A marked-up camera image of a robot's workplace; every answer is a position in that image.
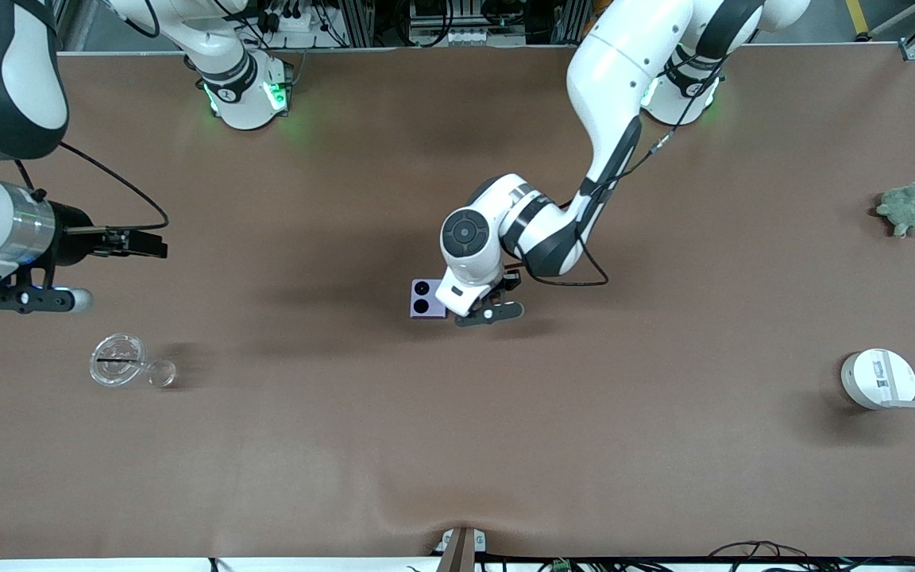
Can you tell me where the lavender flip phone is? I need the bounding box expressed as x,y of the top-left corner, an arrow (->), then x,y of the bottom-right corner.
411,278 -> 449,319

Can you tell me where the clear round plastic lid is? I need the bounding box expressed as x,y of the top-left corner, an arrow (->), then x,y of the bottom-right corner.
90,333 -> 147,388

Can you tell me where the white power strip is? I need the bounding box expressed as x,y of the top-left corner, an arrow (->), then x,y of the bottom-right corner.
263,10 -> 315,34

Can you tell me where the white round device with stand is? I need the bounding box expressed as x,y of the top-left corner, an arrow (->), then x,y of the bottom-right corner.
840,348 -> 915,428

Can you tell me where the green plush turtle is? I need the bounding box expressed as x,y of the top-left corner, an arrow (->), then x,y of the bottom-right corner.
875,181 -> 915,238

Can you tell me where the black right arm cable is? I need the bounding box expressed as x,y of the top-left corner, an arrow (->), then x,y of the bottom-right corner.
17,140 -> 171,232

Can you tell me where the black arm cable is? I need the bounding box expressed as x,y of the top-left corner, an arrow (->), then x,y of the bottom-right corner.
505,131 -> 678,288
17,140 -> 171,232

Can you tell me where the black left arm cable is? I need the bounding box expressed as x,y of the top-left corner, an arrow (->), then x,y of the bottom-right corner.
505,131 -> 678,288

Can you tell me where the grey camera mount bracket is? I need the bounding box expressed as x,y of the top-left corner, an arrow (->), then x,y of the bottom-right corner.
434,527 -> 487,572

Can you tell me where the black floor cable bundle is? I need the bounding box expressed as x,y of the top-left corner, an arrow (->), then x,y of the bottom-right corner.
708,540 -> 915,572

